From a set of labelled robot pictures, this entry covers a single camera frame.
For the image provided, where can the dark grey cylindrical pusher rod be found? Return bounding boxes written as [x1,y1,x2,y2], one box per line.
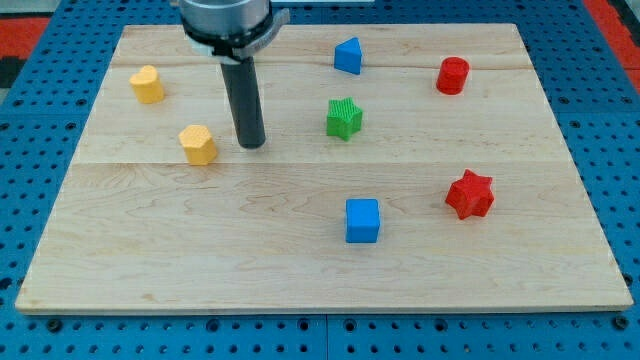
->
[221,57,266,149]

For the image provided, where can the red star block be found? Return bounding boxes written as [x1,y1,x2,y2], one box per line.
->
[445,169,495,220]

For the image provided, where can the green star block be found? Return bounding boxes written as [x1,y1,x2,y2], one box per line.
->
[326,97,363,141]

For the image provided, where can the yellow heart block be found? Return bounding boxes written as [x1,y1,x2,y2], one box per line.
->
[129,65,165,104]

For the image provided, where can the yellow hexagon block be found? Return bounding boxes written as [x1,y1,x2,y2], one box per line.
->
[178,125,218,165]

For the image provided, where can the wooden board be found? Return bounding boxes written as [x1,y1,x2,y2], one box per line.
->
[15,23,633,315]

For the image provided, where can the red cylinder block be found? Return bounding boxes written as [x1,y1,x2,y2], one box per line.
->
[436,57,470,95]

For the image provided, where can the blue triangle block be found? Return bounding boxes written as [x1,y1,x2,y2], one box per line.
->
[334,37,362,75]

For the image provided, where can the blue cube block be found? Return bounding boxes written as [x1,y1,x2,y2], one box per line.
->
[345,198,381,243]

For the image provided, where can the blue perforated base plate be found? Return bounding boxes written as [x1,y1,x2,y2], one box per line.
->
[1,1,639,359]

